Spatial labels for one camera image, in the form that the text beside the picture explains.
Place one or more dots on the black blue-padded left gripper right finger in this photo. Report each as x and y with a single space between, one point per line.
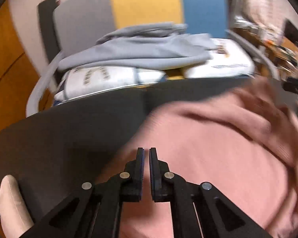
198 210

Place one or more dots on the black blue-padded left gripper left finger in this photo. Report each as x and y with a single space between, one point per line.
94 210

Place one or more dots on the pink knit sweater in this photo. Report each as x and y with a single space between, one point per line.
241 141

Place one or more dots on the wooden desk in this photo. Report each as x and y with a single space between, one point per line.
284 55

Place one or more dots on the black monitor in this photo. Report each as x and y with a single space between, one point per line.
291 32

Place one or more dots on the white printed pillow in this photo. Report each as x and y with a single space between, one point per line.
228 60

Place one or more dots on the beige folded cloth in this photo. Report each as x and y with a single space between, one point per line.
14 216

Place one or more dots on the pink floral curtain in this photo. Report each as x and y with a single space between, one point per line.
267 14

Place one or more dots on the grey folded garment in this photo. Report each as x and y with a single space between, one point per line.
151 46

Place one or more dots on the grey yellow blue chair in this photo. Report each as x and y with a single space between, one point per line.
72 26

